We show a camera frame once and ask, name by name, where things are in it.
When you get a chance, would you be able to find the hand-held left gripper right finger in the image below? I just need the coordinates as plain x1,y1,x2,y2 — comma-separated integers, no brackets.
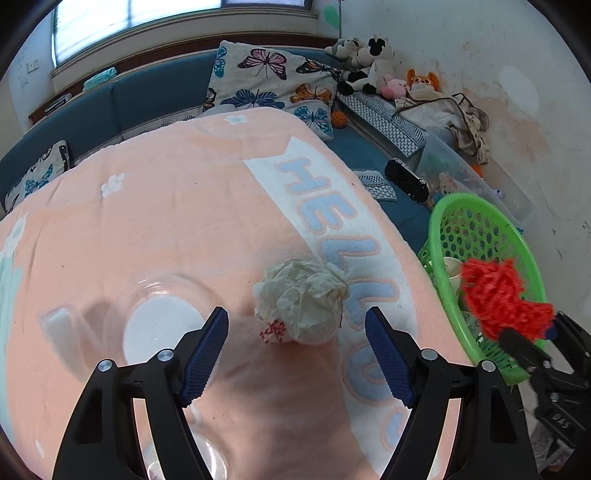
365,306,539,480

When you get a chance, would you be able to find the green plastic basket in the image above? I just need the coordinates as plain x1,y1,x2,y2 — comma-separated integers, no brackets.
417,193,548,386

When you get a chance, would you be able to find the clear storage box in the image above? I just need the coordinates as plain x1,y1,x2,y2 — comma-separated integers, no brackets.
413,131,534,232

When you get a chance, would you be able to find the black case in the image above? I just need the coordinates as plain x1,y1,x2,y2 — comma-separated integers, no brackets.
385,158,430,203

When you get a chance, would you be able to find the small butterfly pillow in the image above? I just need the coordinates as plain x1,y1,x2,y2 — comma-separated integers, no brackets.
4,140,71,213

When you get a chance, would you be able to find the teal tissue pack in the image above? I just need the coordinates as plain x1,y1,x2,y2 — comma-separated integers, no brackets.
82,67,116,92

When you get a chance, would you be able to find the large butterfly pillow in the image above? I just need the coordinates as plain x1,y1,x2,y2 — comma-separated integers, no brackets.
202,40,345,141

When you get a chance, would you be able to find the red fuzzy scrubber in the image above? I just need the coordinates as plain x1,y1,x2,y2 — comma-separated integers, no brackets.
461,258,554,343

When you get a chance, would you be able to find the pink printed blanket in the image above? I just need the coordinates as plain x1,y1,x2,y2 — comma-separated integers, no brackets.
0,107,467,480

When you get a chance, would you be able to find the clear plastic cup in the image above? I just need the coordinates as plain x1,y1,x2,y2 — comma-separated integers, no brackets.
104,274,218,372

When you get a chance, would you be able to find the white paper cup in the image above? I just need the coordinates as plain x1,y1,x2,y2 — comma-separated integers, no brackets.
429,257,464,296

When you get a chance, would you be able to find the pink plush toy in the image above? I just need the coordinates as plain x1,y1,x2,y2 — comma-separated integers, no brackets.
379,74,409,100

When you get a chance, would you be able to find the clear plastic lid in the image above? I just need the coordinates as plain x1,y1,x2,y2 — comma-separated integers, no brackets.
143,434,227,480

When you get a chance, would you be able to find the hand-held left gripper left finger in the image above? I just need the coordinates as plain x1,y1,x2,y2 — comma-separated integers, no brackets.
52,306,230,480

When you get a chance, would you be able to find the paper ball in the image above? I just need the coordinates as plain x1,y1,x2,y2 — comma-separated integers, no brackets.
253,258,350,346

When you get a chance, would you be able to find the orange fox plush toy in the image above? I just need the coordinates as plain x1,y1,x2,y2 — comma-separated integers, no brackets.
405,68,441,100

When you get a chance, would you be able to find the window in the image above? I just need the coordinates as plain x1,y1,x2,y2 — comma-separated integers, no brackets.
51,0,315,70

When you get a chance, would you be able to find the small cow plush toy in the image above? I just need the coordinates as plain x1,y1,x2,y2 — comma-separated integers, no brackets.
324,38,365,60

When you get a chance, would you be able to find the colourful wall decoration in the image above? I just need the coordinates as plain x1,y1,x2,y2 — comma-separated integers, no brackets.
321,0,345,38

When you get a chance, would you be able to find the small checkered cloth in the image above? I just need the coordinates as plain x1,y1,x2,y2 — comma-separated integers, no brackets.
353,169,399,201

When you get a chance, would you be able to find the blue sofa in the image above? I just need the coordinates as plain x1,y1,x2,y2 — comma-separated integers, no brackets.
0,46,444,241

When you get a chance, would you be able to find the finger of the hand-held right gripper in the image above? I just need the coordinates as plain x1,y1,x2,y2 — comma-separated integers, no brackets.
551,311,591,371
499,328,553,376

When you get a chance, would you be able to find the book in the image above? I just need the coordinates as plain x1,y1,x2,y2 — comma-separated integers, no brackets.
44,92,73,114

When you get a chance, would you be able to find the checkered cushion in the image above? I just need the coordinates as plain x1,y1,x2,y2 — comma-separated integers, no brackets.
336,91,426,158

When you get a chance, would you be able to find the large cow plush toy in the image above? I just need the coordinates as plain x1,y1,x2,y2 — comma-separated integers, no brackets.
337,33,395,97

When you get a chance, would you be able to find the beige cloth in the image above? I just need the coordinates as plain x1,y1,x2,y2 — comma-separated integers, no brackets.
394,90,490,164

